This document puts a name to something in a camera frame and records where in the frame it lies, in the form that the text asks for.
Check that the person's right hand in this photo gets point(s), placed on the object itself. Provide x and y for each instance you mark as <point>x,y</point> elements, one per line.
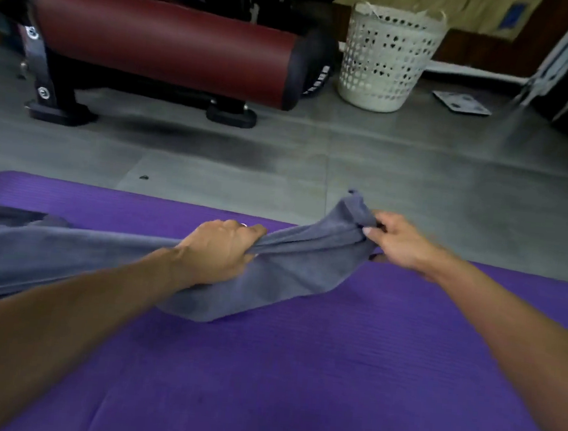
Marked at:
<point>404,247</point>

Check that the person's left hand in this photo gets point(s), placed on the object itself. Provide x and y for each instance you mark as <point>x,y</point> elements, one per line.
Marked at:
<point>214,255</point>

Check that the person's right thumb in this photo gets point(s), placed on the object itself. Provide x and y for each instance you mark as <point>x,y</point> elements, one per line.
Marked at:
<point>375,234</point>

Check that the person's left fingers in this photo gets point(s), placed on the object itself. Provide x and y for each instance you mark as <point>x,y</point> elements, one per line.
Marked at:
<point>243,233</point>

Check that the grey towel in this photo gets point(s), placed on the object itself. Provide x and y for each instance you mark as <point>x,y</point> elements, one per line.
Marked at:
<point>280,266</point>

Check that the person's left forearm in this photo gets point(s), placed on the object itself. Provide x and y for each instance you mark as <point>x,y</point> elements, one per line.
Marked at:
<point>59,332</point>

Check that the person's right forearm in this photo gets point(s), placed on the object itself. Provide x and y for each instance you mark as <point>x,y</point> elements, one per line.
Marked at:
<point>515,334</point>

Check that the purple exercise mat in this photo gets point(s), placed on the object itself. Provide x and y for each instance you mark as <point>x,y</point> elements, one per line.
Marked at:
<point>301,371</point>

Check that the grey bathroom scale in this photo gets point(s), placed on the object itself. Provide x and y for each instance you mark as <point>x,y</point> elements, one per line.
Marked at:
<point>461,102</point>

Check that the white perforated plastic basket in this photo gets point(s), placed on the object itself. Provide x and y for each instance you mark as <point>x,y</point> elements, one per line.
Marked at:
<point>387,59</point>

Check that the maroon padded gym bench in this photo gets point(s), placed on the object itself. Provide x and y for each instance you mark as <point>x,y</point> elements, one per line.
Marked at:
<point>165,46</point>

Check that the blue wall sticker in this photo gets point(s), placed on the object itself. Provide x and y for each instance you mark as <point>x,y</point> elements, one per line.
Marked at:
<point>511,16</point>

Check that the white metal frame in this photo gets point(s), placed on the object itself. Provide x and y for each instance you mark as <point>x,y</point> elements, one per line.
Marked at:
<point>559,53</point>

